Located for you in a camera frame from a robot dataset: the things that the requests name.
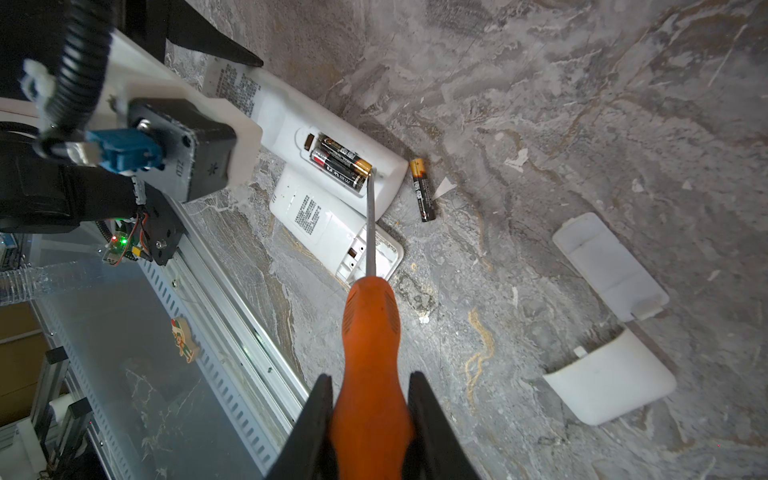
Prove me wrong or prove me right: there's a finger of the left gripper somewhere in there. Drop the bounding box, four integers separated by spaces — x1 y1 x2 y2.
166 0 264 68

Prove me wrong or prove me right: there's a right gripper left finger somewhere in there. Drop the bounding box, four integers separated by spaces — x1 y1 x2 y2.
266 374 334 479

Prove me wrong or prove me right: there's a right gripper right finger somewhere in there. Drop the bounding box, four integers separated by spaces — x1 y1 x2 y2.
403 371 479 479

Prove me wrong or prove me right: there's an orange black screwdriver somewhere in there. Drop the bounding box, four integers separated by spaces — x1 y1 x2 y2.
330 173 415 479

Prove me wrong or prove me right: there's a white TV remote control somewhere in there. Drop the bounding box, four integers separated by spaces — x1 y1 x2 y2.
203 58 408 218

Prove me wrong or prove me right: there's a white air conditioner remote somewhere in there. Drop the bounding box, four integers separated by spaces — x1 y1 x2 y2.
270 167 368 289

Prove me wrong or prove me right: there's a black gold AAA battery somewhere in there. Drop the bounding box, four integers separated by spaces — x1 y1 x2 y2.
318 135 373 177

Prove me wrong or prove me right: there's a white TV remote battery cover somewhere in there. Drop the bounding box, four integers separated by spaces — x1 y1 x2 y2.
553 212 670 322

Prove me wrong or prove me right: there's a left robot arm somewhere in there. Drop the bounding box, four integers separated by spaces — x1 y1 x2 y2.
1 1 262 233

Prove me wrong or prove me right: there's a colourful clown figurine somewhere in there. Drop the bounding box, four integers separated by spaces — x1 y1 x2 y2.
171 316 200 364

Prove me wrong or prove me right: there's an aluminium mounting rail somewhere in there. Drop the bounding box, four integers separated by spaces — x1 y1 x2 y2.
141 198 308 474

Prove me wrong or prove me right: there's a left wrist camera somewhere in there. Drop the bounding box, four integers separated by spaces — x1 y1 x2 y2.
86 29 264 204

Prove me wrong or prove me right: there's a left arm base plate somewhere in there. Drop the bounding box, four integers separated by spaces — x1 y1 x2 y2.
143 184 187 266

